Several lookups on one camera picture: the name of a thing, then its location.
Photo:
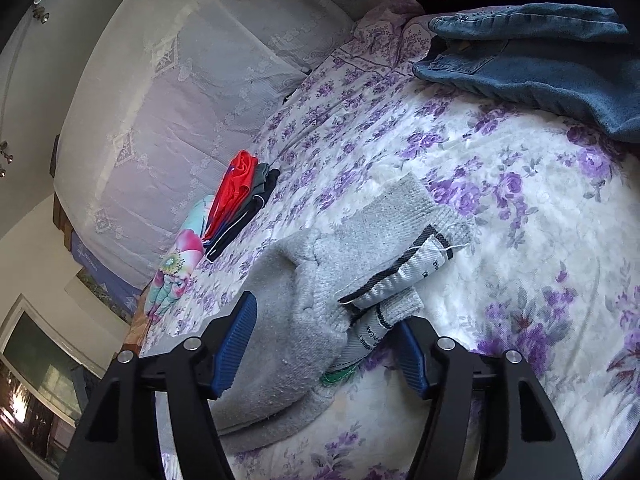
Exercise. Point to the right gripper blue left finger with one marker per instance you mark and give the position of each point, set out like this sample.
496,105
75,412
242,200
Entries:
228,338

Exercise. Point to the purple floral pillow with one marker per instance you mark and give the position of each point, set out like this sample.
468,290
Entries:
392,34

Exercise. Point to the white framed mirror door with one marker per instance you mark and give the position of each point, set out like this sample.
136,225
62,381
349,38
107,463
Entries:
51,368

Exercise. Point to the folded red blue white garment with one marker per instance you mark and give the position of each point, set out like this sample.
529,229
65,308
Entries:
234,188

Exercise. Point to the folded dark garments stack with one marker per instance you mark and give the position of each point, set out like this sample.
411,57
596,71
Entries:
264,183

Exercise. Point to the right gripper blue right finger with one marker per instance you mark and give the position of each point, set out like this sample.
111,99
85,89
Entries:
414,342

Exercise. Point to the blue denim jeans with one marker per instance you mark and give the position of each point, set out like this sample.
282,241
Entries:
581,62

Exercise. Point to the purple floral bed quilt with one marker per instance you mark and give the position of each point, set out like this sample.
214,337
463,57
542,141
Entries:
536,225

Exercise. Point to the folded teal pink floral blanket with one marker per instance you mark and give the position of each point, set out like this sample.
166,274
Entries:
173,275

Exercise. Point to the lilac lace covered headboard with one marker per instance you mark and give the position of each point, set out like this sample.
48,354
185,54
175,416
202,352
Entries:
171,92

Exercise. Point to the blue patterned cushion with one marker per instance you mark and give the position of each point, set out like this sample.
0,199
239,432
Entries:
122,293

